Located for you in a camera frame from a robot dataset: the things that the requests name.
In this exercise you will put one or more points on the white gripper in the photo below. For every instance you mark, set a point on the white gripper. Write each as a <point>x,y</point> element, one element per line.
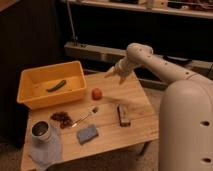
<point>123,68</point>

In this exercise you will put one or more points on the red apple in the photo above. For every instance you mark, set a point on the red apple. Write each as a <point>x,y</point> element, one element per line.
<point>96,94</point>

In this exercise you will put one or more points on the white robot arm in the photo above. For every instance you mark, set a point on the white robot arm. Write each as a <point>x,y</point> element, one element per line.
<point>186,110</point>

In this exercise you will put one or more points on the yellow plastic tray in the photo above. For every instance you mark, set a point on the yellow plastic tray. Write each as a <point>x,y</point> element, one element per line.
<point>34,82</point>

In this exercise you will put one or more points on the wooden table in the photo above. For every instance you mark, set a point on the wooden table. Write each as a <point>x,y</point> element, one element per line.
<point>144,121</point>

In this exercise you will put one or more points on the brown chocolate bar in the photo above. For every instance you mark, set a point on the brown chocolate bar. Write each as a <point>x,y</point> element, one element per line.
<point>123,116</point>

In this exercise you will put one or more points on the green pickle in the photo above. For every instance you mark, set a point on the green pickle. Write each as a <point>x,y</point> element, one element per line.
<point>57,86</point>

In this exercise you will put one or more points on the blue sponge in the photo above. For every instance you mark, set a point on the blue sponge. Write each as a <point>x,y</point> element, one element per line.
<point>86,134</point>

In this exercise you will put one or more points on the pile of raisins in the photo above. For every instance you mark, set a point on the pile of raisins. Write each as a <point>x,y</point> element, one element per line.
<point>63,118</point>

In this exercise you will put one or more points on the metal cup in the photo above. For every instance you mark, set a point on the metal cup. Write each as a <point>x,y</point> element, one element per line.
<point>41,131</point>

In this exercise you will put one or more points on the light blue cloth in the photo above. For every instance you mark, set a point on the light blue cloth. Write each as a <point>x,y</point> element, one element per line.
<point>46,153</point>

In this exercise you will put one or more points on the grey metal shelf rail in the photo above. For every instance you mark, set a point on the grey metal shelf rail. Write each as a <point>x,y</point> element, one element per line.
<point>96,51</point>

